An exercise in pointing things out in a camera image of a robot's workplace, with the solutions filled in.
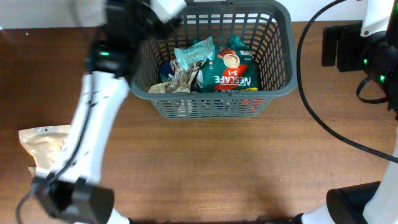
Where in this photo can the tan kraft paper pouch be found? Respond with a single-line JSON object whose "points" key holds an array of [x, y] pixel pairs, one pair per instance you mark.
{"points": [[44, 145]]}

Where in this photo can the brown white snack bag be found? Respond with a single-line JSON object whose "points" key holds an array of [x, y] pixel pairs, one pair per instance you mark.
{"points": [[182, 82]]}

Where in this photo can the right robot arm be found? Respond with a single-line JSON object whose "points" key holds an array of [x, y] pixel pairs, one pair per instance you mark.
{"points": [[365, 135]]}

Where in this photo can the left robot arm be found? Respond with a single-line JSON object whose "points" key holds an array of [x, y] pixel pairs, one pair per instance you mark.
{"points": [[70, 190]]}

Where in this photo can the green Nescafe coffee bag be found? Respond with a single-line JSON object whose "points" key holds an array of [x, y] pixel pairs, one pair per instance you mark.
{"points": [[232, 69]]}

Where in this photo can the grey plastic basket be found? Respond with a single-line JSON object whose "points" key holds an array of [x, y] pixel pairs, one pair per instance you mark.
{"points": [[254, 61]]}

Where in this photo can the teal small packet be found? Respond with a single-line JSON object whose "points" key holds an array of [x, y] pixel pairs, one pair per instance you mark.
{"points": [[202, 50]]}

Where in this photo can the blue tissue pack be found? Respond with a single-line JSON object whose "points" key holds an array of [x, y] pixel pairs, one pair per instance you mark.
{"points": [[167, 71]]}

